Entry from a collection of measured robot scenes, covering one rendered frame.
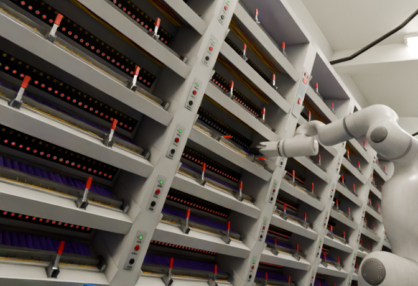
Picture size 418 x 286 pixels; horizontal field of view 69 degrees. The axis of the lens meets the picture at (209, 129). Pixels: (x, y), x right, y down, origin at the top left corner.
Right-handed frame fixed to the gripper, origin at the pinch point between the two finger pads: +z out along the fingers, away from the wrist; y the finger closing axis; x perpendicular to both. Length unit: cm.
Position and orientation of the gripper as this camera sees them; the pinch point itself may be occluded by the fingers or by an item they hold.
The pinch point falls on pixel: (254, 152)
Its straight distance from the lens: 155.1
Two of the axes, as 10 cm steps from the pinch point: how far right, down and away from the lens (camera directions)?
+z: -7.5, 1.3, 6.4
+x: -1.7, 9.1, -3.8
